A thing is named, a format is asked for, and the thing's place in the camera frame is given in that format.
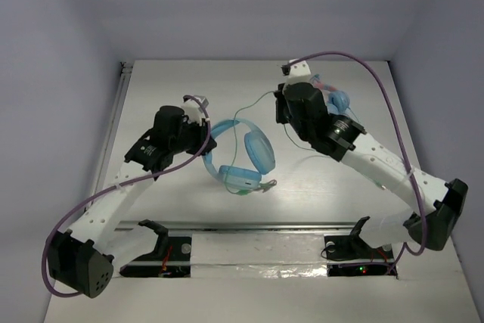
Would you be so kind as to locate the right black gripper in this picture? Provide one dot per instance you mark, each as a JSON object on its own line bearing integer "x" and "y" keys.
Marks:
{"x": 280, "y": 116}

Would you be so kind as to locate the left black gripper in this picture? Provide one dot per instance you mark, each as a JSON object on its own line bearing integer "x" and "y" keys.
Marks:
{"x": 204, "y": 138}

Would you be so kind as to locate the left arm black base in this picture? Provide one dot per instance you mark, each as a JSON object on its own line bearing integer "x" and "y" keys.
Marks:
{"x": 170, "y": 258}

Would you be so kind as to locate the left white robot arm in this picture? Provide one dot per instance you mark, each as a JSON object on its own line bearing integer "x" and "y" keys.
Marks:
{"x": 82, "y": 253}

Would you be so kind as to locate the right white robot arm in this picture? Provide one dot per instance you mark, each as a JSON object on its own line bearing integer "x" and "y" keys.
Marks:
{"x": 435, "y": 205}

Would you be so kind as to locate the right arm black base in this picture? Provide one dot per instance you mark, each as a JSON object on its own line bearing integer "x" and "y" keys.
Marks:
{"x": 349, "y": 256}

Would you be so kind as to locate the pink blue cat-ear headphones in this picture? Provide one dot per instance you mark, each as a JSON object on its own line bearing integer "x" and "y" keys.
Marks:
{"x": 338, "y": 102}

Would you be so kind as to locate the silver tape strip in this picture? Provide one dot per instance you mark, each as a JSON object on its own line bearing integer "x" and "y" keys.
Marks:
{"x": 257, "y": 255}

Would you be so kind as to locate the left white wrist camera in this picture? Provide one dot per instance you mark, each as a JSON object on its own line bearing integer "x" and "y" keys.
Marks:
{"x": 193, "y": 108}

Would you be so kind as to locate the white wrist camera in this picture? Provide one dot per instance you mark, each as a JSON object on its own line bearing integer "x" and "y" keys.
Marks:
{"x": 296, "y": 73}
{"x": 193, "y": 108}

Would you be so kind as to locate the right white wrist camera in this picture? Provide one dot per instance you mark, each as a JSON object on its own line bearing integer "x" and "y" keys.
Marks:
{"x": 296, "y": 73}

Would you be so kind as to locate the aluminium left side rail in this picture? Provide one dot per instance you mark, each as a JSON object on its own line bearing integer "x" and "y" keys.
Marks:
{"x": 126, "y": 69}

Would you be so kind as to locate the aluminium rail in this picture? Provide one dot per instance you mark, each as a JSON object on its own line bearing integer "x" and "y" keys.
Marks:
{"x": 253, "y": 226}
{"x": 126, "y": 69}

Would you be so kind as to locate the aluminium front rail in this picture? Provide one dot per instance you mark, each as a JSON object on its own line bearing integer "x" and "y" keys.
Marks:
{"x": 253, "y": 226}

